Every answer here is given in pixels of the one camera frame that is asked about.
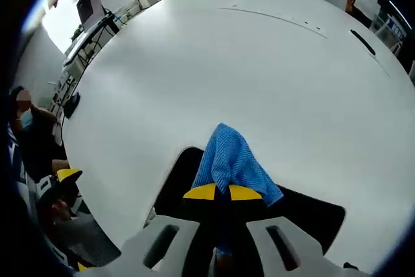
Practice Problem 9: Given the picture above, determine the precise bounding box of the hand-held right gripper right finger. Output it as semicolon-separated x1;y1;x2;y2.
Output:
225;184;369;277

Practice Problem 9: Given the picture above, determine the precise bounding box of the black object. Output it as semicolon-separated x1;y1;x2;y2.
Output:
64;91;81;119

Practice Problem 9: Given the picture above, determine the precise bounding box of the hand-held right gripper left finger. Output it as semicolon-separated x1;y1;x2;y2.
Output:
75;183;225;277

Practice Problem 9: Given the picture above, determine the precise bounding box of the blue cleaning cloth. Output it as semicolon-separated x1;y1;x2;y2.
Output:
191;123;285;208

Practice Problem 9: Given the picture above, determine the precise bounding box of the grey mesh chair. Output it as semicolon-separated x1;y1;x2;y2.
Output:
44;214;123;269

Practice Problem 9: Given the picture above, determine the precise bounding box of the grey monitor on stand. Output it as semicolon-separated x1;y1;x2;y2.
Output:
76;0;108;32

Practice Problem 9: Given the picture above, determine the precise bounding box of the person's left hand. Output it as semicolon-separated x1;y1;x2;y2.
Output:
47;199;72;223

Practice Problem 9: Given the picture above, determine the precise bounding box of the black phone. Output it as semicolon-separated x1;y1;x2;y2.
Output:
350;29;377;56

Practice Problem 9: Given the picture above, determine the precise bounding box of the black frame side desk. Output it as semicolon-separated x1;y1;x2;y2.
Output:
62;13;121;67

